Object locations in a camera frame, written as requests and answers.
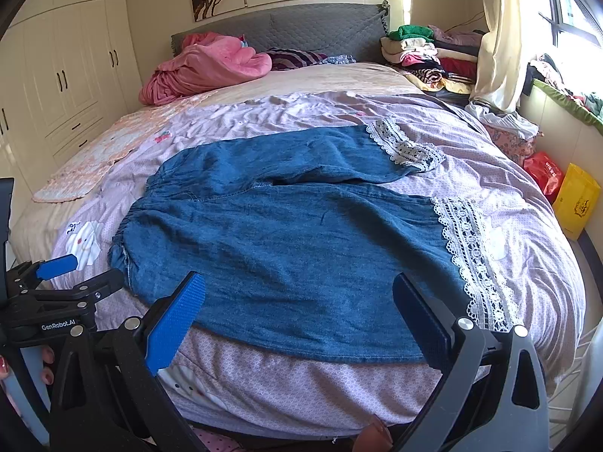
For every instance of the pink floral bed mat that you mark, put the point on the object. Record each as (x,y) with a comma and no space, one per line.
(86,169)

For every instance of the yellow shopping bag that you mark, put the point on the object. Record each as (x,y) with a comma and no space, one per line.
(576,201)

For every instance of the cream window curtain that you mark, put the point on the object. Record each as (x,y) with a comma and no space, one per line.
(504,53)

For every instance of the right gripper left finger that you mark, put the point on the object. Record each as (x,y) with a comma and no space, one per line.
(144,346)

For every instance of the green windowsill cushion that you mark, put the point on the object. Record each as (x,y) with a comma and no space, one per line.
(575,110)

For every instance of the red plastic bag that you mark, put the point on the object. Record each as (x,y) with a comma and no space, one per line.
(546,173)

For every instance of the left hand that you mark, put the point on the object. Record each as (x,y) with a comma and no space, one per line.
(24,385)

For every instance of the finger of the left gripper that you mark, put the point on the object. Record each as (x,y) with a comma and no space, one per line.
(84,295)
(53,268)

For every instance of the pink crumpled blanket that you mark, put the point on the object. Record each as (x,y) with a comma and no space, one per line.
(207,61)

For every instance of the lilac patterned bed quilt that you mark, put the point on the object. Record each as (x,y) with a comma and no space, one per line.
(231,385)

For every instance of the striped dark pillow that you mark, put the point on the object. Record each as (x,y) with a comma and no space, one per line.
(288,59)

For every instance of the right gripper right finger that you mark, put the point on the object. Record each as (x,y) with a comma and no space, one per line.
(454,351)

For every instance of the blue denim lace-trimmed pants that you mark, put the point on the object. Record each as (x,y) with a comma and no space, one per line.
(299,238)

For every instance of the cream built-in wardrobe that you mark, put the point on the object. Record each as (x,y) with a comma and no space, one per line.
(68,72)

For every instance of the right hand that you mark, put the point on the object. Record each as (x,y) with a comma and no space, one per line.
(374,438)

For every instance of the pile of folded clothes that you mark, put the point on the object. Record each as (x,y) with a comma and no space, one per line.
(441,64)

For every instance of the floral fabric bag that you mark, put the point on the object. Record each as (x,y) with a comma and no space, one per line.
(513,134)

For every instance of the grey quilted headboard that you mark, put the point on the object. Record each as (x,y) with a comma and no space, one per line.
(353,29)

